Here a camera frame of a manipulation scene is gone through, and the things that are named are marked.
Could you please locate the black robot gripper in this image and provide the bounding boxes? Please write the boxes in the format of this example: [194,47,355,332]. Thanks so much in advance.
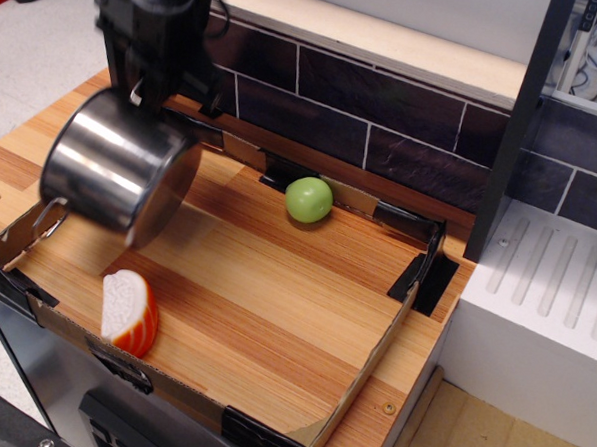
[97,0,222,114]

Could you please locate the stainless steel pot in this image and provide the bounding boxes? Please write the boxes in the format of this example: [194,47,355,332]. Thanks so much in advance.
[39,88,201,248]

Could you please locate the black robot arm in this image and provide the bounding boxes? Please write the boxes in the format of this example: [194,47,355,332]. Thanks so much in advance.
[95,0,230,117]

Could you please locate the cardboard fence with black tape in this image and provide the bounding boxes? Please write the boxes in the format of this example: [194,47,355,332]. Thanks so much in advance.
[0,94,468,447]

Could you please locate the green toy apple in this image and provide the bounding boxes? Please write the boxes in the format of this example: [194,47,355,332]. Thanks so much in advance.
[285,177,334,224]

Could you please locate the orange white toy sushi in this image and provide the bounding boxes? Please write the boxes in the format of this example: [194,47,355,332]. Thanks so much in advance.
[100,269,159,358]

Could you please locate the dark tile backsplash shelf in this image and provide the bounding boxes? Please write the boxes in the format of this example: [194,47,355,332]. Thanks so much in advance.
[206,0,523,214]

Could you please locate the white toy sink drainboard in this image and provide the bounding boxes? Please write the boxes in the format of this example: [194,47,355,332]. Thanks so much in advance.
[439,201,597,447]

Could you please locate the dark grey vertical post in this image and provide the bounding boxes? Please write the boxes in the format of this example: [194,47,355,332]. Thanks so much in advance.
[464,0,575,263]

